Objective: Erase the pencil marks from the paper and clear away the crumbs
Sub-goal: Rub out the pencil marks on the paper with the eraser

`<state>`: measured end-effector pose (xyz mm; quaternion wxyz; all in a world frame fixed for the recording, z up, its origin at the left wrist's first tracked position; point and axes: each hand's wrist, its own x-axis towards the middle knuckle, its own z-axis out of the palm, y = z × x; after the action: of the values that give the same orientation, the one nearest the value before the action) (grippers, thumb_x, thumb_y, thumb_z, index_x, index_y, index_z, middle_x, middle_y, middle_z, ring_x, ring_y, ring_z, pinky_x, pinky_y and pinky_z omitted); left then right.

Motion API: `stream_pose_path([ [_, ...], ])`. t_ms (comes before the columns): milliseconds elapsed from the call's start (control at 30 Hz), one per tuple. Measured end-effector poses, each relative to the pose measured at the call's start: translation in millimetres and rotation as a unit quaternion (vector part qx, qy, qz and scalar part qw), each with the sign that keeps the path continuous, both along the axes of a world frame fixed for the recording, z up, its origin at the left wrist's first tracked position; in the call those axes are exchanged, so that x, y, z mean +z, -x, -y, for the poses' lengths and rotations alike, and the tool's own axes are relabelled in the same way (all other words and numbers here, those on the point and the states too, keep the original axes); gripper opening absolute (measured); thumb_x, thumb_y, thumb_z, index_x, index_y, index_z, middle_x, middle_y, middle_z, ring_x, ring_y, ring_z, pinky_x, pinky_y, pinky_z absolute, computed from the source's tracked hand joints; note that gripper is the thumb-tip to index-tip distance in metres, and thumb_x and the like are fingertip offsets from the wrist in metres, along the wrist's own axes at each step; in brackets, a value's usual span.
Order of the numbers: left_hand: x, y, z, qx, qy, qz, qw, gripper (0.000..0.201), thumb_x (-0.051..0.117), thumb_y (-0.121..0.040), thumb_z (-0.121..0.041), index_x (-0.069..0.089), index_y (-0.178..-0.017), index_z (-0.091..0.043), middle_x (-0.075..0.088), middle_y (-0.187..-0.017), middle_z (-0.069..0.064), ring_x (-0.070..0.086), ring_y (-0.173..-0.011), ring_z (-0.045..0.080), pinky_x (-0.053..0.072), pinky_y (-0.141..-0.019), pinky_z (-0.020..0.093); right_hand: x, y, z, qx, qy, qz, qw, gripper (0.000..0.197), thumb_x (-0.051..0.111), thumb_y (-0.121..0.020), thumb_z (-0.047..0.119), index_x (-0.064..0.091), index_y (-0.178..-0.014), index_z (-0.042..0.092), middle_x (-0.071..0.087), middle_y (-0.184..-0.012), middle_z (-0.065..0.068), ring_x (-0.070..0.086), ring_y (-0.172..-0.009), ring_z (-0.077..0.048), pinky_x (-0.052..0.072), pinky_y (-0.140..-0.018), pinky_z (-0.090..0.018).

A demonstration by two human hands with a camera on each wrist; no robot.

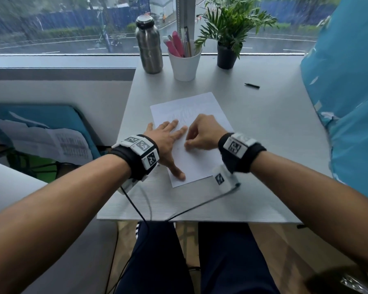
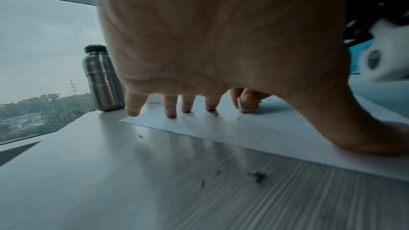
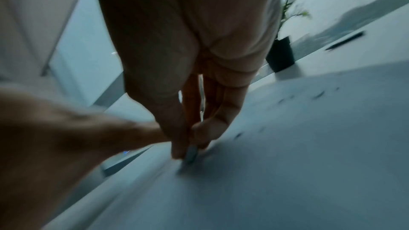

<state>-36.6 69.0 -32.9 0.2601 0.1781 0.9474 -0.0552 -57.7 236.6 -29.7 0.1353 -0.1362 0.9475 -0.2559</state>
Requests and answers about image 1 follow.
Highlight person's left hand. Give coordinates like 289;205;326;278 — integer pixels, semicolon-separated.
144;119;188;181

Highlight person's right hand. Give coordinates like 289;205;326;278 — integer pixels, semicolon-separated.
184;114;233;150

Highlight white paper sheet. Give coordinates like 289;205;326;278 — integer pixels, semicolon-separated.
150;92;235;188

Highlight person's left forearm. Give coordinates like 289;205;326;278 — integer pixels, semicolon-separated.
0;154;132;294

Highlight person's right forearm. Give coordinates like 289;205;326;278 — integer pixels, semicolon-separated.
251;151;368;285

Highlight black left wrist tracker band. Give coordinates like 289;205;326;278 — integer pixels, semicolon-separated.
109;135;160;194

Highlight black wrist tracker band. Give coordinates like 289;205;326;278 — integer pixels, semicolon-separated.
212;132;267;193
109;135;160;194

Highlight black right wrist tracker band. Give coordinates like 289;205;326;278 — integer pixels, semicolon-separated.
212;132;267;193

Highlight white pen cup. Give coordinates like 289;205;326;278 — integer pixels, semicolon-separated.
167;47;202;82

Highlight short pink marker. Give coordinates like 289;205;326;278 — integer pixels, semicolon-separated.
163;39;181;58

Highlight stainless steel water bottle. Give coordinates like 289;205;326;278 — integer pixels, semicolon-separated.
135;14;164;75

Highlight long pink marker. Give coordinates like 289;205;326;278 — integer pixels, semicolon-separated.
171;31;185;57

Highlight wooden pencil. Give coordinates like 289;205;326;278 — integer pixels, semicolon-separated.
180;26;193;58

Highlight black plant pot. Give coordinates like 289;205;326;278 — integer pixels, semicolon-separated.
217;41;242;70

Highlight person's dark trousers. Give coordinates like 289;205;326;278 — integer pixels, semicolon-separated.
114;221;281;294

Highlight printed white papers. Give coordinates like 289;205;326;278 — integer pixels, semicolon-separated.
0;111;94;166

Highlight green potted plant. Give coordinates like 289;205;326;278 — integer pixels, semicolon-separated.
194;0;278;60

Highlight light blue patterned fabric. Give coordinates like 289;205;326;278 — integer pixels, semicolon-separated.
300;2;368;206

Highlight black right tracker cable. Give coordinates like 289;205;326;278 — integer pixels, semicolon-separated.
168;183;242;222

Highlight black tracker cable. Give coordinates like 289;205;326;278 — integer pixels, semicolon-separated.
104;187;152;294
168;183;242;222

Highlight black left tracker cable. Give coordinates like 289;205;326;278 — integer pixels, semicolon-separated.
104;187;152;294

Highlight grey window post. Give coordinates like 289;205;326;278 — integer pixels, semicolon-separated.
175;0;197;55

